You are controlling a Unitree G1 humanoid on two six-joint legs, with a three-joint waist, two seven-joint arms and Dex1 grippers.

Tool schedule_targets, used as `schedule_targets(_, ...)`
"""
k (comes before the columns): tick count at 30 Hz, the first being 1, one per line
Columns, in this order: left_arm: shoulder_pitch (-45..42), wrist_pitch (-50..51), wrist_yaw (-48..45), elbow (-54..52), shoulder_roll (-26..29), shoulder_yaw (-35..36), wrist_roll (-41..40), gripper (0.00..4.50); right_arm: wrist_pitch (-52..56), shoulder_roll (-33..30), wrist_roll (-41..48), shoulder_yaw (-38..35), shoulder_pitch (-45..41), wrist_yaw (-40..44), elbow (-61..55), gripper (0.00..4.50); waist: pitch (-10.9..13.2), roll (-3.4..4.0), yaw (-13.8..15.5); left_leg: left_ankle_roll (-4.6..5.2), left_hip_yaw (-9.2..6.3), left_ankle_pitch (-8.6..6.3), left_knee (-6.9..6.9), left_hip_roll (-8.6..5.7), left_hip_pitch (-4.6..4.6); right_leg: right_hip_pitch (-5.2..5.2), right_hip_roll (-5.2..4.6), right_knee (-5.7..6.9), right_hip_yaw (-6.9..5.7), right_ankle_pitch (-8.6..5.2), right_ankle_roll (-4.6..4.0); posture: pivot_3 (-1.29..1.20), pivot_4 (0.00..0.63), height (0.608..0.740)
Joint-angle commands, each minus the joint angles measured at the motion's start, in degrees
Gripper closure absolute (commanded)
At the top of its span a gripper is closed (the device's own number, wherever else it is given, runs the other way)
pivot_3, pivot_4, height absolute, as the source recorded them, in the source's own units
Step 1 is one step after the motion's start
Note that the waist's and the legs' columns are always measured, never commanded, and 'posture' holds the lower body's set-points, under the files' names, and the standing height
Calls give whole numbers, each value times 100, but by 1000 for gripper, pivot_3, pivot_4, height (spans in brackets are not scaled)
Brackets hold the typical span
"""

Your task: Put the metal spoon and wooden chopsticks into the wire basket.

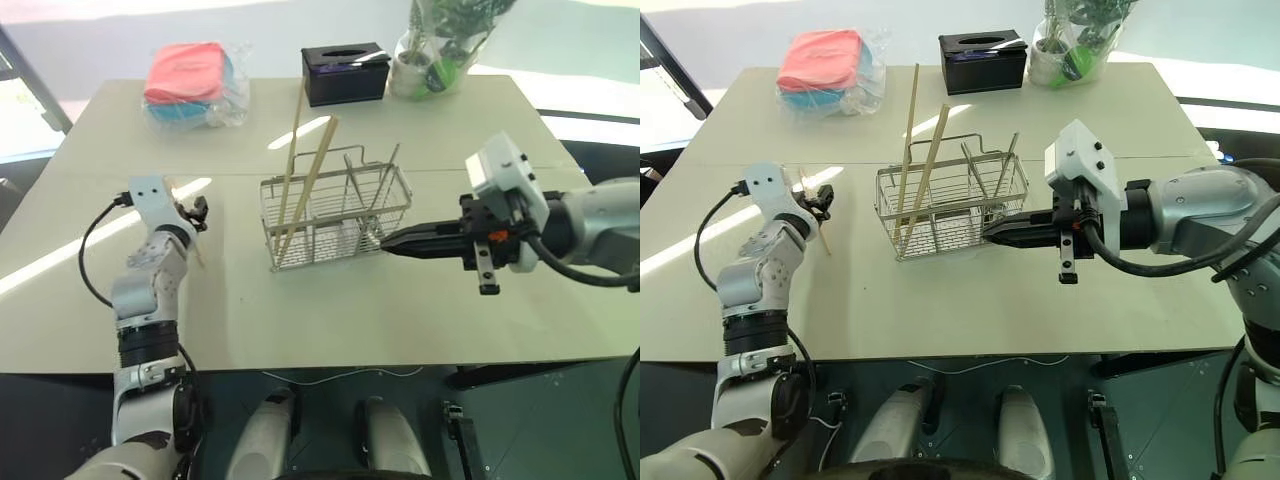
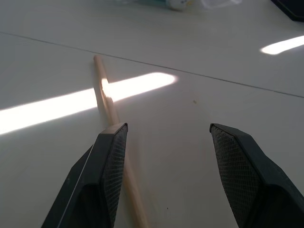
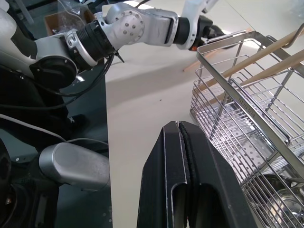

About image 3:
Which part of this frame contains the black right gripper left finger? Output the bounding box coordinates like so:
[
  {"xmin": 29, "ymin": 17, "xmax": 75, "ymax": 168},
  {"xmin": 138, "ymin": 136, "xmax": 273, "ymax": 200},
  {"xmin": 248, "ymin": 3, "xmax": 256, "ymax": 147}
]
[{"xmin": 136, "ymin": 120, "xmax": 190, "ymax": 228}]

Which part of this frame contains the brown cardboard box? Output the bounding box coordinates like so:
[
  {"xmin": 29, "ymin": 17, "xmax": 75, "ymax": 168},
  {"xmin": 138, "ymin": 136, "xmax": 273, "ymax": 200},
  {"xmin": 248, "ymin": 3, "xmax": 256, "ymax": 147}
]
[{"xmin": 44, "ymin": 8, "xmax": 97, "ymax": 36}]

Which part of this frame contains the thin white cable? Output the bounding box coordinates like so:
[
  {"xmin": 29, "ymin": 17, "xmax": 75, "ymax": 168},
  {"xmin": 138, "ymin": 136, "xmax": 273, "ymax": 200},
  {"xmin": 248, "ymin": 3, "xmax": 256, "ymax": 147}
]
[{"xmin": 0, "ymin": 113, "xmax": 109, "ymax": 146}]

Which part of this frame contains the stainless wire cutlery basket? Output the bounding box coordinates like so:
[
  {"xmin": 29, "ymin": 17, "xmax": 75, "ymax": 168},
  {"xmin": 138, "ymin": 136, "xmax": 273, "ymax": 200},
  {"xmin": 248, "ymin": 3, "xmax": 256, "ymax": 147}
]
[{"xmin": 189, "ymin": 29, "xmax": 304, "ymax": 228}]

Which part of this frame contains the wooden chopstick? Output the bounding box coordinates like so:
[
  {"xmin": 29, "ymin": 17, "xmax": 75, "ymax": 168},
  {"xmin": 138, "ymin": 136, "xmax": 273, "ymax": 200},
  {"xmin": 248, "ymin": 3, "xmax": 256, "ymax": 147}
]
[
  {"xmin": 208, "ymin": 48, "xmax": 304, "ymax": 106},
  {"xmin": 182, "ymin": 27, "xmax": 252, "ymax": 72},
  {"xmin": 197, "ymin": 29, "xmax": 304, "ymax": 92}
]

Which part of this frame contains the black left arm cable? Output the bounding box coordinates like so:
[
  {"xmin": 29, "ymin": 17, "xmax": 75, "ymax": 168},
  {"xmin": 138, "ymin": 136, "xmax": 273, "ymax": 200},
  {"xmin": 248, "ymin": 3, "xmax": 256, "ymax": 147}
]
[{"xmin": 0, "ymin": 48, "xmax": 124, "ymax": 112}]

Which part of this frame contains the crumpled clear plastic sheet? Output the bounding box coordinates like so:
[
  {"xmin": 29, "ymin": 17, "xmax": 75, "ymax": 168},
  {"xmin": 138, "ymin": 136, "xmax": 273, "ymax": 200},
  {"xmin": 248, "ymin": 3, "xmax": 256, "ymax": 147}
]
[{"xmin": 57, "ymin": 0, "xmax": 95, "ymax": 24}]

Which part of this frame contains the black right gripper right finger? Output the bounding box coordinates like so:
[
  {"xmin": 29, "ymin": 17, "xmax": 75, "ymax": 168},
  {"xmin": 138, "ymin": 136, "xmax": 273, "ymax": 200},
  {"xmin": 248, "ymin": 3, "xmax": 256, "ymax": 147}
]
[{"xmin": 178, "ymin": 120, "xmax": 257, "ymax": 228}]

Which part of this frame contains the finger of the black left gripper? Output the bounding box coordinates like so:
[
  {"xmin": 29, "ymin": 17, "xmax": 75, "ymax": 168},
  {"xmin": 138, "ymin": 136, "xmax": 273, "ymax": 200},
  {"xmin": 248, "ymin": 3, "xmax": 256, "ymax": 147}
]
[{"xmin": 209, "ymin": 25, "xmax": 227, "ymax": 39}]

